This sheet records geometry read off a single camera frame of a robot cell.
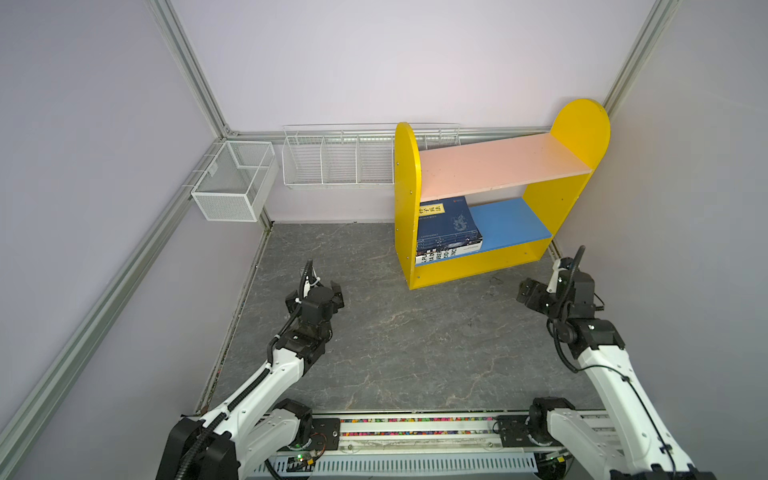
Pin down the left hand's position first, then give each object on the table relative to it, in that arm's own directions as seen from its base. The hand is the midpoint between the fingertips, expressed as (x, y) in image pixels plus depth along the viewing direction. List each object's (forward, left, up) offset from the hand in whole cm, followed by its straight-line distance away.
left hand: (317, 289), depth 82 cm
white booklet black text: (+11, -39, -1) cm, 40 cm away
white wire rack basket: (+43, -9, +13) cm, 46 cm away
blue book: (+15, -37, +9) cm, 41 cm away
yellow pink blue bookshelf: (+43, -73, -4) cm, 85 cm away
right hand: (-6, -59, +3) cm, 60 cm away
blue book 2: (+9, -33, +7) cm, 35 cm away
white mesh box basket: (+41, +30, +6) cm, 52 cm away
